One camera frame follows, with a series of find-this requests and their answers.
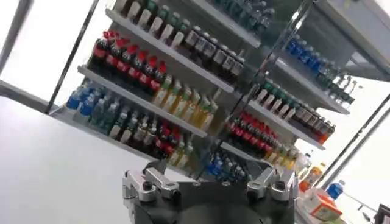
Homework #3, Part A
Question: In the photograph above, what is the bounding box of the thick grey window post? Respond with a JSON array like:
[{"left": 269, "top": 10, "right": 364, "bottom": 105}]
[
  {"left": 0, "top": 0, "right": 34, "bottom": 75},
  {"left": 321, "top": 108, "right": 390, "bottom": 190}
]

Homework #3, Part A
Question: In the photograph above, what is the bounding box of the grey shelf rack with bottles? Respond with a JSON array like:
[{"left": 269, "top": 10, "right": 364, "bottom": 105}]
[{"left": 49, "top": 0, "right": 356, "bottom": 184}]

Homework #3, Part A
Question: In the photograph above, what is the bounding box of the left gripper silver black right finger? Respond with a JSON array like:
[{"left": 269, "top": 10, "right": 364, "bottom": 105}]
[{"left": 246, "top": 161, "right": 301, "bottom": 202}]

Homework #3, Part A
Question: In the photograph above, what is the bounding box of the left gripper silver black left finger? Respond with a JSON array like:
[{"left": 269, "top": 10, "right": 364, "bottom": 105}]
[{"left": 121, "top": 159, "right": 180, "bottom": 204}]

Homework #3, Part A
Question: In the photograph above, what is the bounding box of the thin dark window post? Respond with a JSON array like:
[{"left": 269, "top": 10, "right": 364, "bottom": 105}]
[
  {"left": 44, "top": 0, "right": 100, "bottom": 115},
  {"left": 314, "top": 93, "right": 390, "bottom": 184}
]

